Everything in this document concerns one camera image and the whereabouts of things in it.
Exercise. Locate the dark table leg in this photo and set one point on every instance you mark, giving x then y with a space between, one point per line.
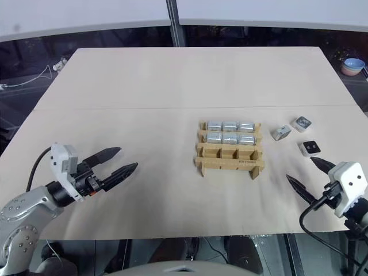
293 256

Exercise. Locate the pink bowl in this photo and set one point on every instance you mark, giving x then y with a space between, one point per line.
349 72

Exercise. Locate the dark rounded shape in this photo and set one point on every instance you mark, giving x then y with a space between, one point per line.
57 261
247 256

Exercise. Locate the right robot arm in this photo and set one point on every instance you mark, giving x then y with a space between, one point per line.
358 215

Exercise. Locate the grey cube top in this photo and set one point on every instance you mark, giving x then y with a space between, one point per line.
301 123

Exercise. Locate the grey cube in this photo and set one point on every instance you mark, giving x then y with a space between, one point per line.
301 123
281 133

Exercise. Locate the blue bowl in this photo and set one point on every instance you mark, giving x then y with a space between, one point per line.
355 63

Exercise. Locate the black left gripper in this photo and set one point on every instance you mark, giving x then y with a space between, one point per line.
86 181

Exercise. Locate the wooden slotted rack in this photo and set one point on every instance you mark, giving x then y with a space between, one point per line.
230 165

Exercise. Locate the dark vertical post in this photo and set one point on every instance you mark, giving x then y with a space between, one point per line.
175 23

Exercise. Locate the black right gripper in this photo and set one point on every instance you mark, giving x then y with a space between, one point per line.
330 197

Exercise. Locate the white plug adapter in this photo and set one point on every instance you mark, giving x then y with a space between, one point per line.
59 64

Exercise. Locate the white cube black face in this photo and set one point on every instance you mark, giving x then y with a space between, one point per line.
310 148

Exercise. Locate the grey rounded robot body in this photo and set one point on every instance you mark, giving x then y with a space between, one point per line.
189 268

